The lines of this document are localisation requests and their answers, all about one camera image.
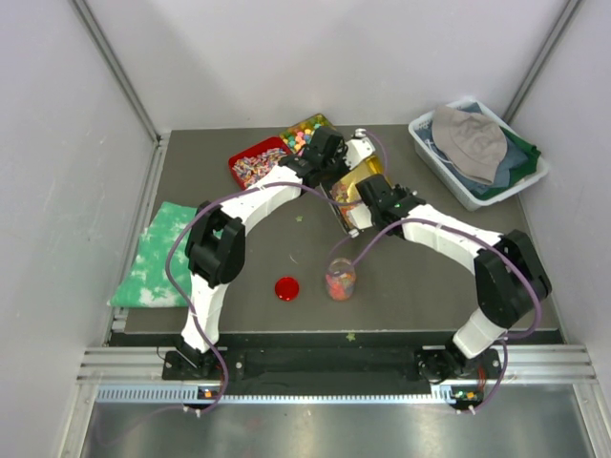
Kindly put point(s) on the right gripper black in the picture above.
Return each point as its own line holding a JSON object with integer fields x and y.
{"x": 403, "y": 196}

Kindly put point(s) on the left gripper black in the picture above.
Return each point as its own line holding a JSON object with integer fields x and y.
{"x": 345, "y": 167}

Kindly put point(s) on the golden tin with star candies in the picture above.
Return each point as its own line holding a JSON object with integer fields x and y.
{"x": 344, "y": 189}

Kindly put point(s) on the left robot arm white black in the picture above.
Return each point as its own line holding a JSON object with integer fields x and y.
{"x": 209, "y": 252}

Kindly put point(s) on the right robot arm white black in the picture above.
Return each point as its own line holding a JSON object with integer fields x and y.
{"x": 510, "y": 279}

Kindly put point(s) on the tin with colourful cube candies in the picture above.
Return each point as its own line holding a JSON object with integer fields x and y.
{"x": 300, "y": 134}

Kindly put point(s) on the red tin with lollipops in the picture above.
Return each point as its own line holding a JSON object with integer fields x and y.
{"x": 253, "y": 163}

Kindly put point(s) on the clear plastic jar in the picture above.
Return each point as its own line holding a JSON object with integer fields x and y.
{"x": 340, "y": 279}

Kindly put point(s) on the white plastic basket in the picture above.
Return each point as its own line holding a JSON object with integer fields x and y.
{"x": 421, "y": 131}

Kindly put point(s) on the beige bucket hat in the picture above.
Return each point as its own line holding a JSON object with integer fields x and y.
{"x": 472, "y": 142}

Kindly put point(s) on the red jar lid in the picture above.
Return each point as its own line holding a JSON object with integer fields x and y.
{"x": 287, "y": 289}

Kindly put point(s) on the blue-grey garment in basket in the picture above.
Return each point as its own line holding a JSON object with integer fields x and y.
{"x": 514, "y": 158}

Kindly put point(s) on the green garment in basket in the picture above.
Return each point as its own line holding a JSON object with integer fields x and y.
{"x": 519, "y": 173}

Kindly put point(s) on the green white cloth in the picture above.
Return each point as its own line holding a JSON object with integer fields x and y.
{"x": 146, "y": 284}

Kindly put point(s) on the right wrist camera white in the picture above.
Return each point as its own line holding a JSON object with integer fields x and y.
{"x": 359, "y": 216}

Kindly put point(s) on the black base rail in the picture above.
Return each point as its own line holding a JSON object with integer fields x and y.
{"x": 326, "y": 363}

